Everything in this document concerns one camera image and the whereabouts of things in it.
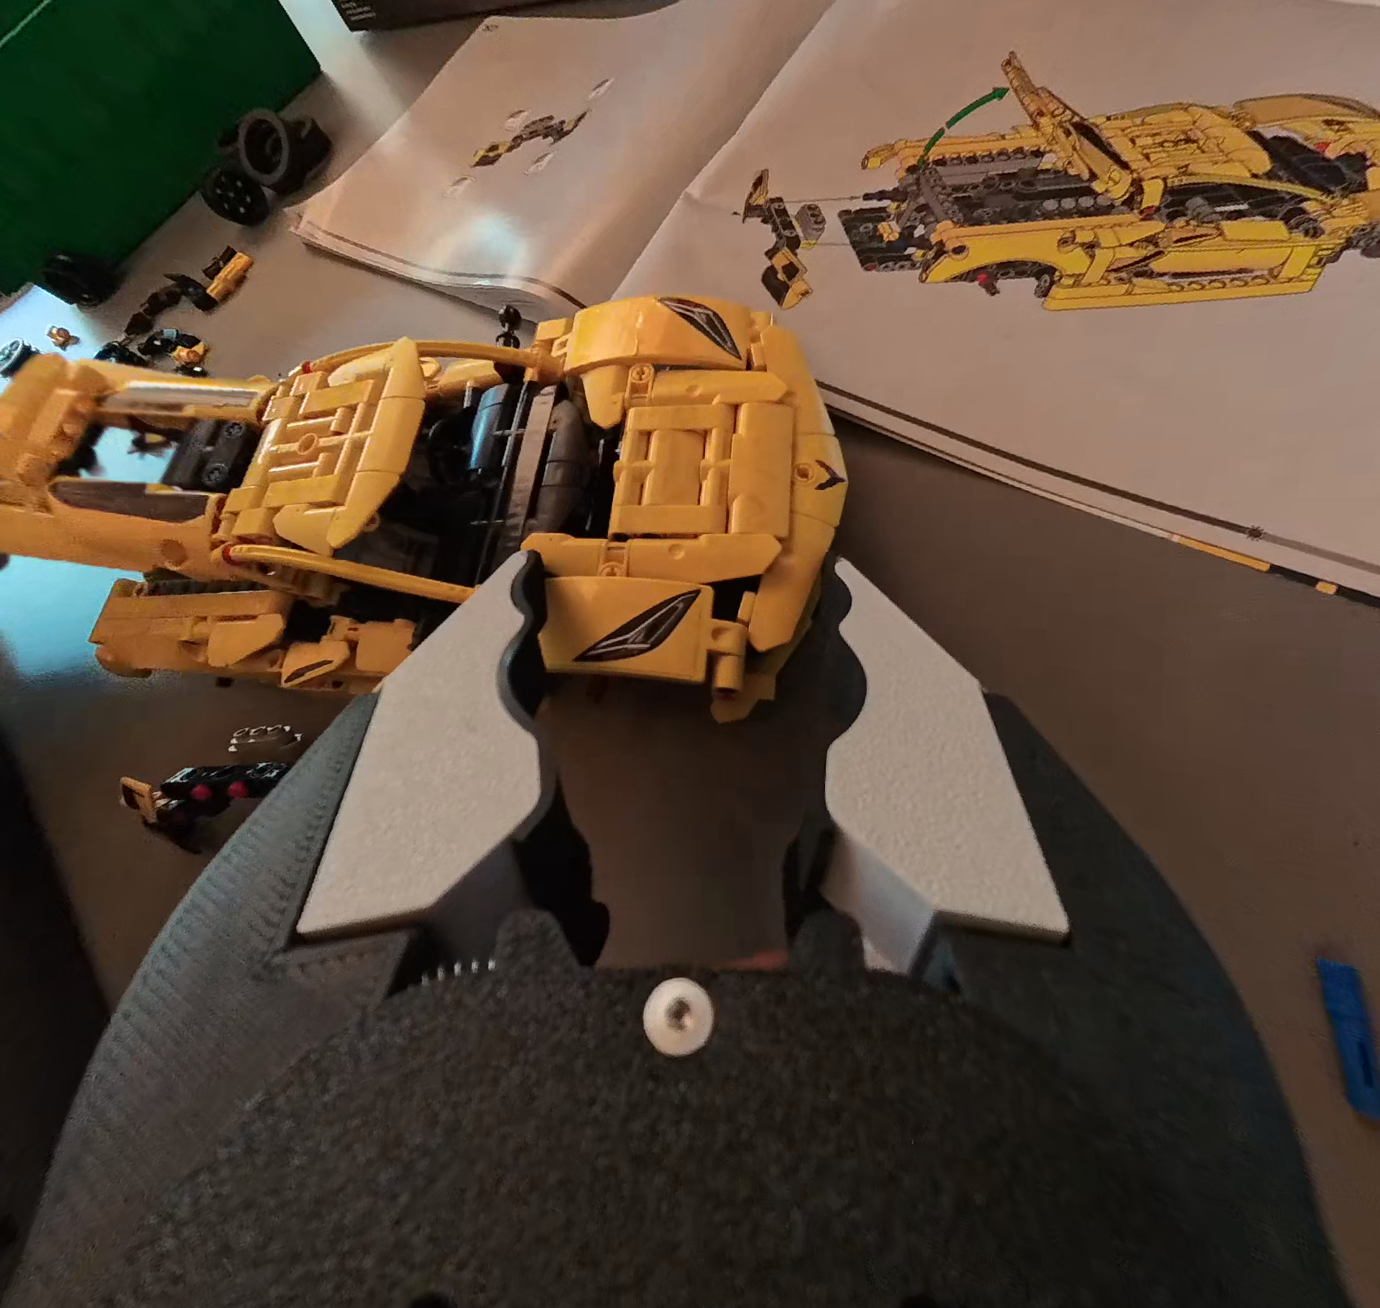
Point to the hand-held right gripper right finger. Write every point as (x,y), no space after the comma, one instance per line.
(927,789)

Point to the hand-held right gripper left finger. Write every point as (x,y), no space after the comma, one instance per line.
(432,789)

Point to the yellow black bumper assembly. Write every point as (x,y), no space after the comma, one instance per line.
(206,785)

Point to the yellow brick car model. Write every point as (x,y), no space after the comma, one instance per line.
(691,467)

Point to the grey desk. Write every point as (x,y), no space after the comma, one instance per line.
(1078,736)

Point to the open instruction booklet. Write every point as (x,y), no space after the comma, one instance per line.
(1078,391)

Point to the pile of small black yellow pieces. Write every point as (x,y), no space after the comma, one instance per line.
(189,289)

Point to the small black round piece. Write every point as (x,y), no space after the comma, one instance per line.
(13,357)

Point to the green plastic bin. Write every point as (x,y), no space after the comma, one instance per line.
(141,89)

